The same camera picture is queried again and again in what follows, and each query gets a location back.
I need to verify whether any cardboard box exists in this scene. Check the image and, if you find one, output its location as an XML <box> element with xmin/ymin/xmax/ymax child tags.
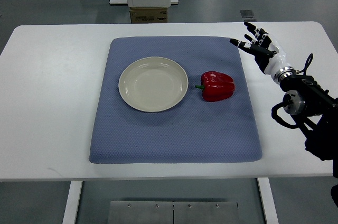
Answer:
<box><xmin>129</xmin><ymin>8</ymin><xmax>168</xmax><ymax>24</ymax></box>

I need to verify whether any right white table leg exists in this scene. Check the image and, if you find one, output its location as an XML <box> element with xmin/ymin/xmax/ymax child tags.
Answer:
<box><xmin>257</xmin><ymin>178</ymin><xmax>279</xmax><ymax>224</ymax></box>

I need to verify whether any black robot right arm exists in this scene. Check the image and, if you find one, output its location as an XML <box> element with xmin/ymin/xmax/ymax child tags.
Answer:
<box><xmin>271</xmin><ymin>54</ymin><xmax>337</xmax><ymax>178</ymax></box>

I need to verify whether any red bell pepper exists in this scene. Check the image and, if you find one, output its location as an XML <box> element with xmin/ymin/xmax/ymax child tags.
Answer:
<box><xmin>195</xmin><ymin>71</ymin><xmax>236</xmax><ymax>102</ymax></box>

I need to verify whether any white base bar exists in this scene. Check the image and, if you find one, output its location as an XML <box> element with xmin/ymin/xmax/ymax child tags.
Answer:
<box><xmin>109</xmin><ymin>0</ymin><xmax>180</xmax><ymax>7</ymax></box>

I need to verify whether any white table leg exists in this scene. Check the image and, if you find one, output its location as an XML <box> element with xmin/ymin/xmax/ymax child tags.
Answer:
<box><xmin>257</xmin><ymin>178</ymin><xmax>279</xmax><ymax>224</ymax></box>
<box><xmin>62</xmin><ymin>181</ymin><xmax>83</xmax><ymax>224</ymax></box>

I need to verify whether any left white table leg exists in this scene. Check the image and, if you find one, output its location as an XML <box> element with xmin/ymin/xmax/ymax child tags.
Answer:
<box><xmin>62</xmin><ymin>181</ymin><xmax>83</xmax><ymax>224</ymax></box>

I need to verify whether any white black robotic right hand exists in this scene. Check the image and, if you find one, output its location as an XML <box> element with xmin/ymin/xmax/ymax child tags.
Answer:
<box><xmin>230</xmin><ymin>22</ymin><xmax>296</xmax><ymax>84</ymax></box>

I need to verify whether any cream round plate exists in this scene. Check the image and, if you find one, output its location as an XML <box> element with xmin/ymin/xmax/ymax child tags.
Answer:
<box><xmin>118</xmin><ymin>57</ymin><xmax>189</xmax><ymax>113</ymax></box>

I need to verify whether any blue quilted mat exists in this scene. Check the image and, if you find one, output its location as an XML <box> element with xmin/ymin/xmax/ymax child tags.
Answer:
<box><xmin>88</xmin><ymin>35</ymin><xmax>263</xmax><ymax>164</ymax></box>

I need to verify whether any small grey floor plate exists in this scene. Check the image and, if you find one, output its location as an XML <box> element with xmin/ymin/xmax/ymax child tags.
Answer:
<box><xmin>240</xmin><ymin>10</ymin><xmax>256</xmax><ymax>19</ymax></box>

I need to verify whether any metal floor plate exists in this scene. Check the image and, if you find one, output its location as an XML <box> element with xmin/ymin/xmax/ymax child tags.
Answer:
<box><xmin>108</xmin><ymin>201</ymin><xmax>240</xmax><ymax>223</ymax></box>

